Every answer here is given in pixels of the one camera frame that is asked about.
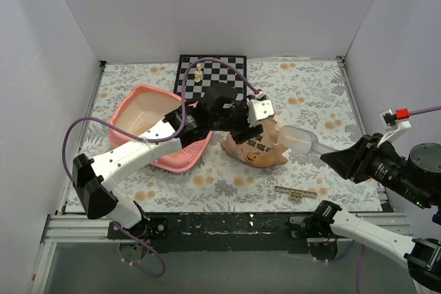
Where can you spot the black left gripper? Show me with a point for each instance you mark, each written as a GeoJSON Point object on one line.
{"type": "Point", "coordinates": [246, 123]}

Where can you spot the floral tablecloth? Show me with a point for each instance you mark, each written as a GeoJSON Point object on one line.
{"type": "Point", "coordinates": [307, 94]}

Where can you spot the wooden piano shaped ornament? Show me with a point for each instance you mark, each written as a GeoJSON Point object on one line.
{"type": "Point", "coordinates": [296, 194]}

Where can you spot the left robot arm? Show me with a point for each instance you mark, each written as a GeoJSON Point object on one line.
{"type": "Point", "coordinates": [95, 179]}

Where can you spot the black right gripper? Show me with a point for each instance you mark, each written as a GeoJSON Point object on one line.
{"type": "Point", "coordinates": [358, 162]}

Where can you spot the tan cat litter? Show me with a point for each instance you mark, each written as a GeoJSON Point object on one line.
{"type": "Point", "coordinates": [139, 127]}

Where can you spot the cream chess piece front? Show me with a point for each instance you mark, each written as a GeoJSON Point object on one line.
{"type": "Point", "coordinates": [197, 76]}

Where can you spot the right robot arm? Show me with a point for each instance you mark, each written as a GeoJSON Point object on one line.
{"type": "Point", "coordinates": [415, 178]}

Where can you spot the pink litter box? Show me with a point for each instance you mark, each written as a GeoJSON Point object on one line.
{"type": "Point", "coordinates": [149, 103]}

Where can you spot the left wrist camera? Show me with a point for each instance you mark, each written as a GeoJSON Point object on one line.
{"type": "Point", "coordinates": [259, 108]}

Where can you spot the black white chessboard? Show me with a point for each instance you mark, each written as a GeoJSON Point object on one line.
{"type": "Point", "coordinates": [212, 72]}

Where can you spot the clear plastic scoop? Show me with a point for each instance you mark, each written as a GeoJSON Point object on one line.
{"type": "Point", "coordinates": [302, 141]}

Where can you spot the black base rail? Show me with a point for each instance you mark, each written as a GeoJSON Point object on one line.
{"type": "Point", "coordinates": [245, 231]}

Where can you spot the peach cat litter bag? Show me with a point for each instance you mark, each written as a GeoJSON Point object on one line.
{"type": "Point", "coordinates": [262, 151]}

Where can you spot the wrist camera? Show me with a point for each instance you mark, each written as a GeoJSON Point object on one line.
{"type": "Point", "coordinates": [259, 108]}
{"type": "Point", "coordinates": [396, 123]}

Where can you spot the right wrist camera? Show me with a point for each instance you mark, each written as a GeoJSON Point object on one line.
{"type": "Point", "coordinates": [396, 123]}

